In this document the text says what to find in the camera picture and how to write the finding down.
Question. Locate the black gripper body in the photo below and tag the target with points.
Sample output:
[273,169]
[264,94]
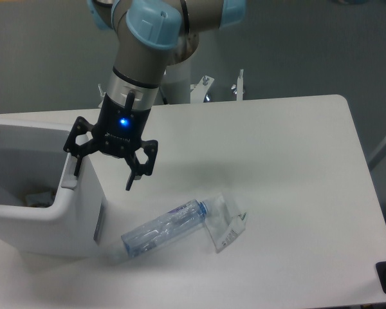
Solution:
[118,130]

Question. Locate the white push-lid trash can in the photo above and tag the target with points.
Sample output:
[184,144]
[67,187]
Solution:
[46,206]

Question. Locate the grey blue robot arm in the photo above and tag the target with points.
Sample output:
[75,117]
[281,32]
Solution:
[148,33]

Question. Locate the clear plastic water bottle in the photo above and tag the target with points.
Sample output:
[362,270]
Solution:
[164,228]

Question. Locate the clear plastic wrapper bag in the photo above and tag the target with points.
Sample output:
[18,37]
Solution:
[225,220]

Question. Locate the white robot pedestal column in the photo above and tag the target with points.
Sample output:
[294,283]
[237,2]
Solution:
[181,59]

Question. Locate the white metal base frame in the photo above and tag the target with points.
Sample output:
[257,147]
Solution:
[206,90]

